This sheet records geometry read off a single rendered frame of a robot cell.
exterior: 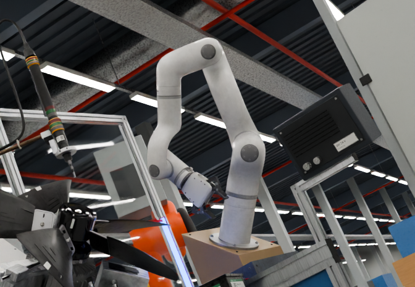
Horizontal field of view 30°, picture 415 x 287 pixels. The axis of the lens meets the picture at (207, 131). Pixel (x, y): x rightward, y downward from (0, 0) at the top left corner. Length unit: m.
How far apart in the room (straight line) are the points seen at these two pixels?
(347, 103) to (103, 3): 5.88
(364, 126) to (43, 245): 0.98
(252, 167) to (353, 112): 0.60
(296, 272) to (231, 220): 0.50
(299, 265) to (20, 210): 0.87
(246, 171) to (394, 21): 1.41
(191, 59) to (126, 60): 8.91
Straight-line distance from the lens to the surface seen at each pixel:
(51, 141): 2.58
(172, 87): 2.83
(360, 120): 2.33
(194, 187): 2.84
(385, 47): 3.91
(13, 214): 2.39
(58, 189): 2.65
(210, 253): 2.89
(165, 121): 2.84
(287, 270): 2.48
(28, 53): 2.71
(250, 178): 2.84
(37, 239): 2.16
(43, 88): 2.65
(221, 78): 2.83
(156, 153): 2.80
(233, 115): 2.84
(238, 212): 2.87
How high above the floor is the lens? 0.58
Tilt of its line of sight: 17 degrees up
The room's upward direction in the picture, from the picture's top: 24 degrees counter-clockwise
